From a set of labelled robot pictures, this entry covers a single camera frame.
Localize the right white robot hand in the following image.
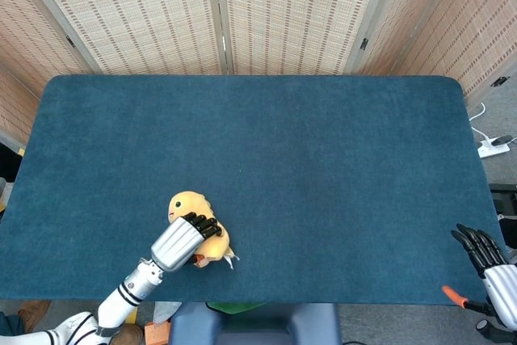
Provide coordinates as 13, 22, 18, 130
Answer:
451, 222, 517, 324

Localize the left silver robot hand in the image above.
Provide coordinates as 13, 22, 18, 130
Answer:
150, 212, 223, 272

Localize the white power cable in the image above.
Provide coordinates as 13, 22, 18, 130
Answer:
468, 102, 492, 144

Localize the black equipment box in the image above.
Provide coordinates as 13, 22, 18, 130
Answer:
489, 183, 517, 217

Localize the orange tipped black clamp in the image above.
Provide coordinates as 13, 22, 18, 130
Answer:
441, 284, 496, 316

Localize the orange block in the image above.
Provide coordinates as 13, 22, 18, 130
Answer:
144, 320, 170, 345

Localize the yellow plush toy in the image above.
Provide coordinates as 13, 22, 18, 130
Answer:
167, 191, 242, 271

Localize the white power strip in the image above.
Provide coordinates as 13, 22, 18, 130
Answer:
477, 137, 512, 159

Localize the green sheet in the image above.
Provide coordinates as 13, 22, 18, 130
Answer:
205, 301, 267, 314

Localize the woven bamboo screen panel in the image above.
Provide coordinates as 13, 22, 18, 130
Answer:
0, 64, 41, 152
11, 0, 233, 76
213, 0, 399, 76
464, 60, 517, 110
345, 0, 464, 77
393, 0, 517, 98
0, 0, 100, 99

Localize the blue felt table cover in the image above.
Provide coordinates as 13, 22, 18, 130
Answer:
0, 74, 508, 306

